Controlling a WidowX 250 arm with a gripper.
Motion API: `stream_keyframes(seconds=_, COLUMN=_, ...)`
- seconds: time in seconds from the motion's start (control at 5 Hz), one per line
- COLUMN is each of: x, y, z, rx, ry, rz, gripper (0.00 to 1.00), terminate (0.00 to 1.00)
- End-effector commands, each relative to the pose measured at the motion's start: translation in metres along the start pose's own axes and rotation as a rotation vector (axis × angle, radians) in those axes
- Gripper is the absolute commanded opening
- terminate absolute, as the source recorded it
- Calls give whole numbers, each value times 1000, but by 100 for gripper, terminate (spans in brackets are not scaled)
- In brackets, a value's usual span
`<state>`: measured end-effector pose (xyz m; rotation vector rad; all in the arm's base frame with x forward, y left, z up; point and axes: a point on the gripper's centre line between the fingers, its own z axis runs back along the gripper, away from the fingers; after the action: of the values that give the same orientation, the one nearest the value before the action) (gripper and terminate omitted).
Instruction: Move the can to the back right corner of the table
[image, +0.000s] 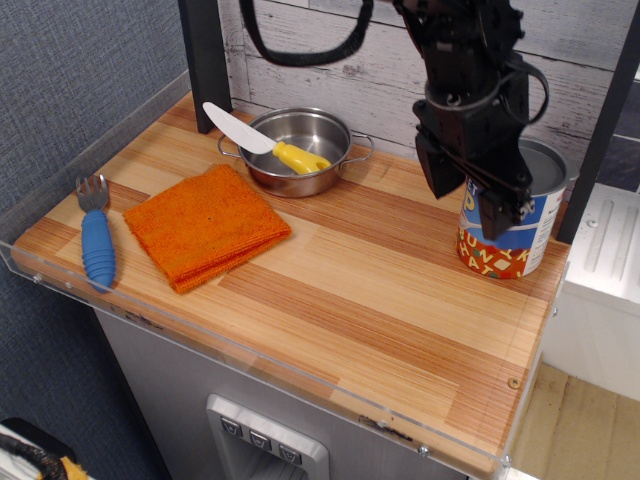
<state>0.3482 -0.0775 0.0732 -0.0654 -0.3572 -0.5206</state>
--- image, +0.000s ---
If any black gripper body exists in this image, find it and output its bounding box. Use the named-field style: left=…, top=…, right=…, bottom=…
left=413, top=54, right=532, bottom=191

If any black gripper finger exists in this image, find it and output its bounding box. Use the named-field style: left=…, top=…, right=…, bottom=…
left=479, top=187, right=533, bottom=240
left=415, top=127, right=465, bottom=199

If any blue soup can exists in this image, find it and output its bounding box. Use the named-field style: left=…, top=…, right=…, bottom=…
left=456, top=137, right=578, bottom=279

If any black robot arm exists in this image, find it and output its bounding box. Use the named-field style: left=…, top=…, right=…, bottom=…
left=394, top=1, right=532, bottom=240

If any stainless steel pot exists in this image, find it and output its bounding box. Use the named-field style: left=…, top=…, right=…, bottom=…
left=203, top=102, right=357, bottom=198

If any white ribbed unit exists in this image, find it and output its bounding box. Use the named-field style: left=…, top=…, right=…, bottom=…
left=541, top=184, right=639, bottom=400

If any orange folded cloth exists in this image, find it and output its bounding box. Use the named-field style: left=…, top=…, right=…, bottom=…
left=124, top=165, right=292, bottom=294

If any silver dispenser panel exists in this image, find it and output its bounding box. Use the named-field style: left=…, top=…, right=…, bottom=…
left=206, top=394, right=331, bottom=479

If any grey toy fridge cabinet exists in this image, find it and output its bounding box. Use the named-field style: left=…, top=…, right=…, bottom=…
left=97, top=311, right=464, bottom=479

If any clear acrylic table guard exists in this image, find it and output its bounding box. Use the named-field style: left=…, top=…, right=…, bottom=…
left=1, top=69, right=569, bottom=479

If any yellow orange object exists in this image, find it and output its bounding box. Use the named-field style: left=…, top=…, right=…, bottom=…
left=61, top=457, right=91, bottom=480

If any black right post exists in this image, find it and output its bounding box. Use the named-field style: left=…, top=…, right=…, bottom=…
left=556, top=2, right=639, bottom=244

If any black post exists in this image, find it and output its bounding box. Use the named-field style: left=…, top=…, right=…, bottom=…
left=177, top=0, right=232, bottom=134
left=556, top=2, right=639, bottom=244

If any black cable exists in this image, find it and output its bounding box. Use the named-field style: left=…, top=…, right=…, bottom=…
left=238, top=0, right=375, bottom=68

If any yellow handled white knife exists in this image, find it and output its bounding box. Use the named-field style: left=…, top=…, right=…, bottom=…
left=202, top=102, right=332, bottom=175

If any black left post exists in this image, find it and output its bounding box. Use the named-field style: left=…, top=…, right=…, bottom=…
left=177, top=0, right=232, bottom=134

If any blue handled fork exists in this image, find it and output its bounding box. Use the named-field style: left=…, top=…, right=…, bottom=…
left=76, top=174, right=116, bottom=292

